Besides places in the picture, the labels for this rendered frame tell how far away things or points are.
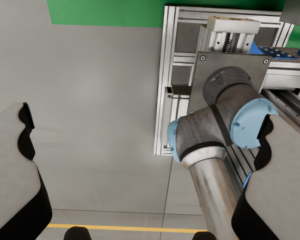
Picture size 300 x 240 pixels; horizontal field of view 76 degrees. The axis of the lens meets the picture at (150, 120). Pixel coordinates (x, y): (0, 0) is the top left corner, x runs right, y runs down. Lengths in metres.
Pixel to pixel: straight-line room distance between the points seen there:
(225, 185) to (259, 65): 0.39
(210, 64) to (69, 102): 1.58
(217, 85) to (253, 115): 0.17
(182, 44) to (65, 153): 1.72
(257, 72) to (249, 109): 0.25
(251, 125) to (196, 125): 0.12
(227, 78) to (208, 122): 0.17
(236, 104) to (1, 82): 2.04
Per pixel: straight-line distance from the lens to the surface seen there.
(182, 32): 1.45
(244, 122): 0.47
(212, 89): 0.61
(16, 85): 2.16
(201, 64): 0.63
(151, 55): 1.68
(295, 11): 1.32
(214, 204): 0.44
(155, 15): 1.63
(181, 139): 0.49
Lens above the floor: 1.62
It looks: 57 degrees down
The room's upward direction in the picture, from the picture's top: 178 degrees counter-clockwise
